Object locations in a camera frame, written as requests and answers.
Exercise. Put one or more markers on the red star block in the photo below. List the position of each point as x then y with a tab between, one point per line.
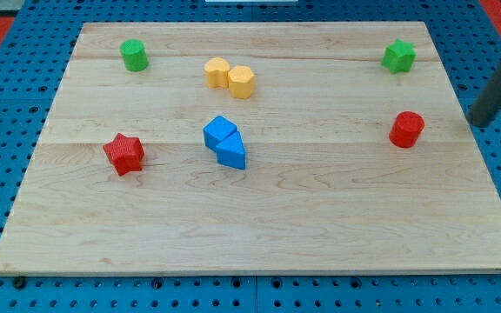
125	154

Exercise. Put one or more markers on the green star block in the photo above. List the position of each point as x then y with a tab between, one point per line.
399	56

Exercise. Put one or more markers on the wooden board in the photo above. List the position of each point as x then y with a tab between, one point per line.
324	192

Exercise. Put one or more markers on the blue triangle block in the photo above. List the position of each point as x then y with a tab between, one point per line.
231	152

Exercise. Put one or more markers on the blue cube block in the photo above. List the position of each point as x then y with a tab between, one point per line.
218	129

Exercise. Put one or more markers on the yellow hexagon block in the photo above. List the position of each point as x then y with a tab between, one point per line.
241	82

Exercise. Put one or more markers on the yellow heart block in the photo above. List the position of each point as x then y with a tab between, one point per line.
216	72

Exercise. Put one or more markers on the green cylinder block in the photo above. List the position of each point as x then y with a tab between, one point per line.
134	55

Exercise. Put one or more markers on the red cylinder block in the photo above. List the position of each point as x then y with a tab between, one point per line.
406	129

